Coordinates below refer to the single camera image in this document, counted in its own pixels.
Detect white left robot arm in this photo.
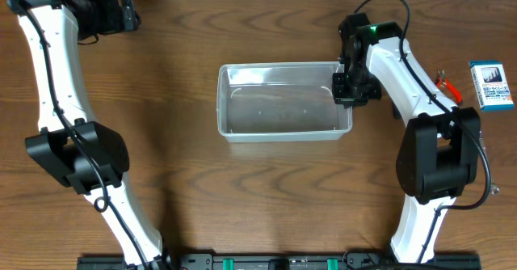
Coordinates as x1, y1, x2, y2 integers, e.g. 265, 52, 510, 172
6, 0, 174, 269

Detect small black-handled hammer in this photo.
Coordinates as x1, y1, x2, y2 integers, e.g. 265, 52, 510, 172
392, 102, 401, 120

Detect red-handled pliers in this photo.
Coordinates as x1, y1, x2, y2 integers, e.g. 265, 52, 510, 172
435, 70, 463, 107

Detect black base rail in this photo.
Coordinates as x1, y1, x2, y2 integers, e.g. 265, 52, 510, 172
76, 250, 482, 270

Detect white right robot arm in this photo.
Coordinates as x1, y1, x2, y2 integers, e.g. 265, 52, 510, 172
331, 13, 481, 264

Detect blue white screwdriver box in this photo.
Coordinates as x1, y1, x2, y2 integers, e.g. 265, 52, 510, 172
469, 60, 515, 112

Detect silver combination wrench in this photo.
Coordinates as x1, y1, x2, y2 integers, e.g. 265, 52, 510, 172
479, 131, 500, 196

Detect clear plastic container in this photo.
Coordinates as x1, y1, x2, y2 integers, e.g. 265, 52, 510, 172
216, 61, 353, 143

